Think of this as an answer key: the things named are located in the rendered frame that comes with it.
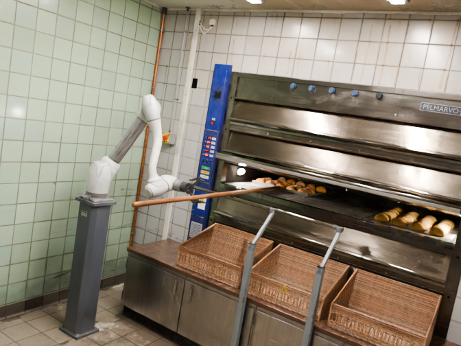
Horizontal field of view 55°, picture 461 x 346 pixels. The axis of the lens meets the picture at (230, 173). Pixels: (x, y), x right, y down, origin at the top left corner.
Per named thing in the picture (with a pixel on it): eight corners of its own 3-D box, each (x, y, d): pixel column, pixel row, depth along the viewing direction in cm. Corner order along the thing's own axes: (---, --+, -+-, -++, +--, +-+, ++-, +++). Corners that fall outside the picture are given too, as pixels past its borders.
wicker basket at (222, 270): (210, 253, 377) (215, 222, 374) (269, 274, 348) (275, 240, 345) (173, 264, 336) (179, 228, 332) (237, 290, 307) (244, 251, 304)
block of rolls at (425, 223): (392, 212, 372) (393, 206, 371) (455, 227, 346) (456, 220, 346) (372, 220, 320) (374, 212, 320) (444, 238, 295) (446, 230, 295)
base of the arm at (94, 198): (73, 197, 313) (73, 189, 312) (97, 195, 332) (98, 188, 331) (90, 203, 304) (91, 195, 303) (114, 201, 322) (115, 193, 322)
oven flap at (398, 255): (215, 213, 376) (223, 191, 379) (444, 284, 282) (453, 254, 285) (212, 211, 372) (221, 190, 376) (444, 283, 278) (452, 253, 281)
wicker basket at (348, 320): (348, 305, 314) (356, 267, 310) (433, 336, 285) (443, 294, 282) (324, 326, 272) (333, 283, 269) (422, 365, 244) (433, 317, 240)
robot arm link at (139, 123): (85, 178, 326) (90, 174, 348) (103, 191, 329) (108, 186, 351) (147, 93, 324) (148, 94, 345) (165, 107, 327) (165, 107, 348)
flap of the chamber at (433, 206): (215, 157, 358) (227, 162, 375) (459, 213, 264) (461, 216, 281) (215, 154, 358) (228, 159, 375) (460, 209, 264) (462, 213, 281)
